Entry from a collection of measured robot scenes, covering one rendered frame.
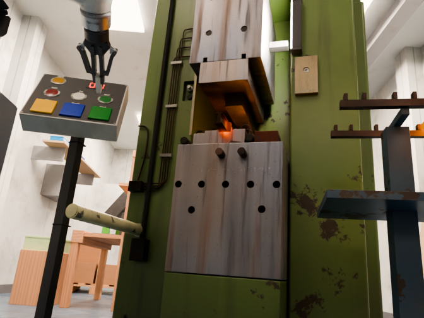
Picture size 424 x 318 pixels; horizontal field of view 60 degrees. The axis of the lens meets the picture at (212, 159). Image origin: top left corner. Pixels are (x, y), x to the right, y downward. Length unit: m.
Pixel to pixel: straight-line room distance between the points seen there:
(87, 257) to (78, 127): 6.33
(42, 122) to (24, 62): 4.26
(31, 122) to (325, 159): 1.08
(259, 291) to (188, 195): 0.39
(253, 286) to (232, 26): 1.02
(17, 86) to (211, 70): 4.26
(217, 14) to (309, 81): 0.48
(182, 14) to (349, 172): 1.09
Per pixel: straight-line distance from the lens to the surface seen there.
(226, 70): 1.49
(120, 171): 10.80
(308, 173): 1.42
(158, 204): 1.54
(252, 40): 1.54
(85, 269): 7.01
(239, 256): 1.20
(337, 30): 1.70
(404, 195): 0.94
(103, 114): 1.42
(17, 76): 5.62
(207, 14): 1.68
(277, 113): 1.90
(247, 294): 1.19
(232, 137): 1.36
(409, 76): 5.85
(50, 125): 1.45
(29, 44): 5.82
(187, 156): 1.32
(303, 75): 1.57
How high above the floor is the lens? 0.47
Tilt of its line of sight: 17 degrees up
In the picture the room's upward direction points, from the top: 4 degrees clockwise
